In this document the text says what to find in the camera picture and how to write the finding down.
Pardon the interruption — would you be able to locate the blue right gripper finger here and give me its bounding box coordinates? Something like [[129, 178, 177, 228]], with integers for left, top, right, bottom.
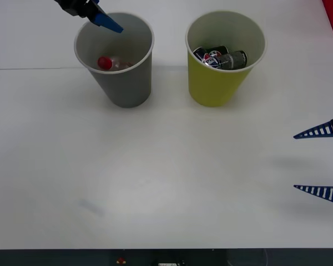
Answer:
[[293, 115, 333, 140], [293, 185, 333, 208]]

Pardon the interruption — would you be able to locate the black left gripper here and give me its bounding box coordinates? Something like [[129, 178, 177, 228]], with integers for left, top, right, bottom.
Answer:
[[54, 0, 124, 34]]

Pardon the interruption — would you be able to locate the clear bottle with fruit label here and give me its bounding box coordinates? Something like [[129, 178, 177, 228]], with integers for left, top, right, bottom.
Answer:
[[97, 55, 134, 73]]

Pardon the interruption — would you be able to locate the grey plastic bin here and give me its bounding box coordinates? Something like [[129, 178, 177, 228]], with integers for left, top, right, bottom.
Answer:
[[73, 12, 155, 109]]

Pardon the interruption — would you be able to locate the dark blue can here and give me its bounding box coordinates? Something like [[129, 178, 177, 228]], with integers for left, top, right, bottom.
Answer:
[[193, 47, 209, 63]]

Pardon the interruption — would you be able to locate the black can with round logo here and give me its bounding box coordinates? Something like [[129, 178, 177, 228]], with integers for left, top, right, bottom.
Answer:
[[204, 45, 230, 69]]

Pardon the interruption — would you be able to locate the black and grey can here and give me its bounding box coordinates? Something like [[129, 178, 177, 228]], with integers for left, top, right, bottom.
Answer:
[[218, 50, 249, 71]]

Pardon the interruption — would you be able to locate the yellow-green plastic bin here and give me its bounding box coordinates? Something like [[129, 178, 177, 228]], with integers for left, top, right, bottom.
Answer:
[[185, 10, 268, 108]]

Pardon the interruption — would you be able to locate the black robot torso base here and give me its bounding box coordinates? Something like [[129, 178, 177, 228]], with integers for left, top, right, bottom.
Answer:
[[0, 248, 333, 266]]

